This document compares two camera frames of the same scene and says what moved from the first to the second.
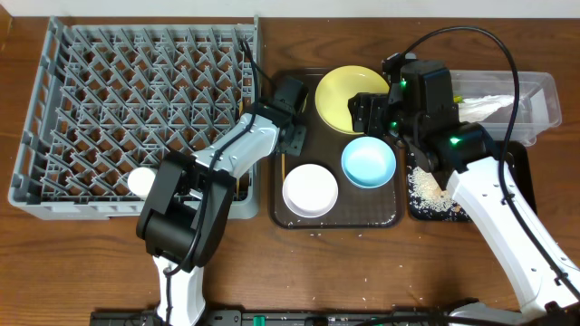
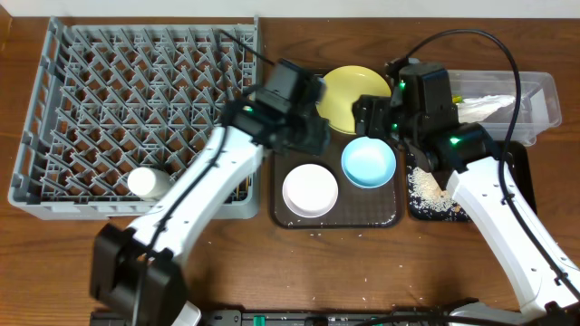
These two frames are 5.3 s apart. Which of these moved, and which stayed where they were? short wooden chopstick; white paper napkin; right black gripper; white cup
Moved: short wooden chopstick
Stayed: right black gripper; white paper napkin; white cup
